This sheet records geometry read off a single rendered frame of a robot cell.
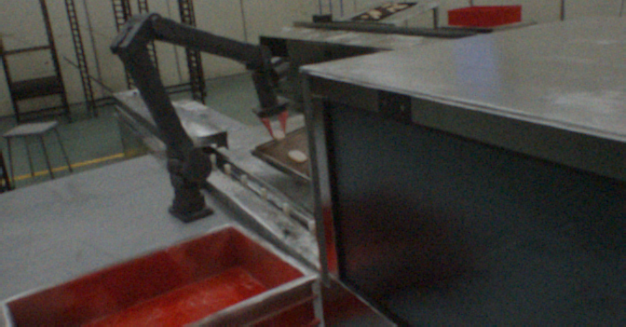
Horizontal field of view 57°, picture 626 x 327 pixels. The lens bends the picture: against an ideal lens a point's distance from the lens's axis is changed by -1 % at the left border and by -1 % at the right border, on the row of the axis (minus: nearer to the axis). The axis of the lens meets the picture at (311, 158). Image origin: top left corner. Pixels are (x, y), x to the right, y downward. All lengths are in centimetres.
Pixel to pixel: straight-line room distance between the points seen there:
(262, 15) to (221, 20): 66
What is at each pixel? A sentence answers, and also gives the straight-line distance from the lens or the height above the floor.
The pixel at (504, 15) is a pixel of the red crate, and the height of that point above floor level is 94.
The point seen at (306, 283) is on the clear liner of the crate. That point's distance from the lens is 100.
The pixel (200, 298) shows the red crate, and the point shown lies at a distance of 120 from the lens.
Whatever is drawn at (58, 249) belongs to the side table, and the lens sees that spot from 160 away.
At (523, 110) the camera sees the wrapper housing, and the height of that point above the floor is 130.
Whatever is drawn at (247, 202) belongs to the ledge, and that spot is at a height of 86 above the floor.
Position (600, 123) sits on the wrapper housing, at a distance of 41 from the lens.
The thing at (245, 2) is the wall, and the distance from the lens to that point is 909.
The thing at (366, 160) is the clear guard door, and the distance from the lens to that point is 63.
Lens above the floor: 141
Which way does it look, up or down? 18 degrees down
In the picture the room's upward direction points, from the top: 6 degrees counter-clockwise
